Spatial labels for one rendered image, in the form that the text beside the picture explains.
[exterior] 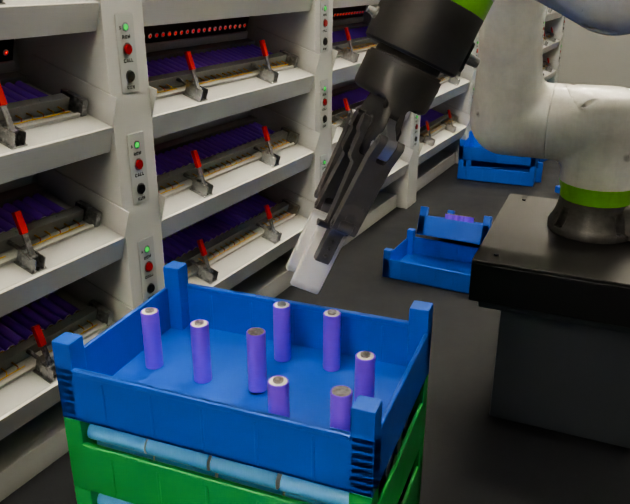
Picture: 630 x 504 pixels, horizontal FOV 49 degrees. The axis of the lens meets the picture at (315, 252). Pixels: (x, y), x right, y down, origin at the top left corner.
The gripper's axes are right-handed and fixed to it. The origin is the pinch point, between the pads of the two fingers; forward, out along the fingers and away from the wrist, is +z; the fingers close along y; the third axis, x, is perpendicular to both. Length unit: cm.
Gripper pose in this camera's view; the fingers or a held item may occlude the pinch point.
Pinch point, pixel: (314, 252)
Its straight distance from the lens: 69.8
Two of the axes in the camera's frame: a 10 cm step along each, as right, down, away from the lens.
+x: -9.0, -3.4, -2.9
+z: -4.2, 8.6, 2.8
